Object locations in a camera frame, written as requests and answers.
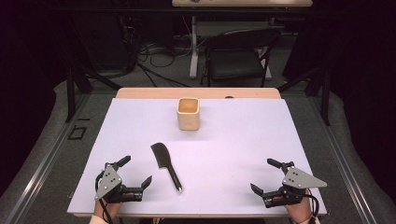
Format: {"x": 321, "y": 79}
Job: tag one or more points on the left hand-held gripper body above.
{"x": 109, "y": 182}

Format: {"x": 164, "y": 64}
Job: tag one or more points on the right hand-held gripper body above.
{"x": 299, "y": 179}

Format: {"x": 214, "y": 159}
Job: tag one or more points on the black kitchen knife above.
{"x": 162, "y": 155}

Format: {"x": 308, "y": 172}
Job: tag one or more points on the beige square cup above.
{"x": 188, "y": 119}

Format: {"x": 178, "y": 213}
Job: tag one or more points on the person's left hand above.
{"x": 107, "y": 209}

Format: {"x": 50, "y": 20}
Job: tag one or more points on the person's right hand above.
{"x": 299, "y": 211}

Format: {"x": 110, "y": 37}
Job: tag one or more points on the white table mat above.
{"x": 224, "y": 155}

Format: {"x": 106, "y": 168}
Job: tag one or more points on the black metal stand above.
{"x": 325, "y": 96}
{"x": 71, "y": 93}

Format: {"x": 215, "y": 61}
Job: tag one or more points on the black folding chair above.
{"x": 236, "y": 62}

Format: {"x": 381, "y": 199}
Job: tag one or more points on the light wooden desk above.
{"x": 243, "y": 3}

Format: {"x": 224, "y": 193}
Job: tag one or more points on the grey floor rail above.
{"x": 342, "y": 158}
{"x": 46, "y": 158}

